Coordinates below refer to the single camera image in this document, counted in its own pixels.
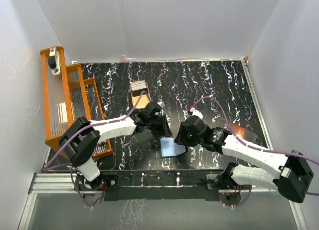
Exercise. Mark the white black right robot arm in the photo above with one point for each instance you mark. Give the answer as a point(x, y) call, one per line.
point(289, 174)

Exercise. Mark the white stack of cards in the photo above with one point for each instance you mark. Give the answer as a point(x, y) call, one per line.
point(138, 85)

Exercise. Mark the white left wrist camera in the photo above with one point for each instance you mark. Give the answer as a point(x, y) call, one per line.
point(161, 104)

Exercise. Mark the blue credit card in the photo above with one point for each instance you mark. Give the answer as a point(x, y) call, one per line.
point(169, 149)

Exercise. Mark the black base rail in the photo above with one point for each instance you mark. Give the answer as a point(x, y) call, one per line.
point(156, 185)

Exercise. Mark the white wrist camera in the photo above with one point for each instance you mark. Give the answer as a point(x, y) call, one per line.
point(161, 104)
point(194, 112)

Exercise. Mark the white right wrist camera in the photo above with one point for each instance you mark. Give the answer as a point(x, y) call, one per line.
point(194, 112)

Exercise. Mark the orange tiered acrylic rack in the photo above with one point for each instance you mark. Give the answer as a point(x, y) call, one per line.
point(66, 97)

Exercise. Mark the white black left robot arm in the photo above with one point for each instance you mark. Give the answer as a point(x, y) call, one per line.
point(81, 139)

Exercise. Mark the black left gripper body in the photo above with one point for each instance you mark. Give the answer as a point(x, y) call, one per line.
point(158, 125)

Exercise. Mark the white device on rack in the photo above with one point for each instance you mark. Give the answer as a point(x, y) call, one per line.
point(54, 61)

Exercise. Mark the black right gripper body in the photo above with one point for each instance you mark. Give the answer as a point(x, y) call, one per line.
point(187, 139)

